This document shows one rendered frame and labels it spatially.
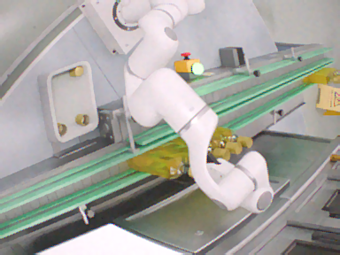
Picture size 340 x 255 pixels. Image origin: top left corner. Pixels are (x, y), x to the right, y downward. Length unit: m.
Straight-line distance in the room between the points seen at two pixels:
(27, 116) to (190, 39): 0.78
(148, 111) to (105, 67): 0.55
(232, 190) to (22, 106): 0.71
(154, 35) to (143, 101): 0.15
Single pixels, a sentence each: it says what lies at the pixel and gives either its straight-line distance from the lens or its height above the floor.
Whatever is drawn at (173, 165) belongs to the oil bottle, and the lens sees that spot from 1.21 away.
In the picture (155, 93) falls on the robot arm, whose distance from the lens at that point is 0.88.
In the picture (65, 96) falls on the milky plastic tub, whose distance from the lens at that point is 1.33.
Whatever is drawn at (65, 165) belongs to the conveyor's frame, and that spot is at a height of 0.88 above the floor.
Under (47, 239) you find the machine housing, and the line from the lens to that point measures 1.27.
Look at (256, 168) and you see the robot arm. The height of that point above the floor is 1.44.
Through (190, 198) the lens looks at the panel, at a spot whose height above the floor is 1.07.
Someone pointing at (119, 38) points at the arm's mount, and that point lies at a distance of 1.38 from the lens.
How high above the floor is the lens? 1.94
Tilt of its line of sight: 46 degrees down
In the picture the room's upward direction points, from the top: 98 degrees clockwise
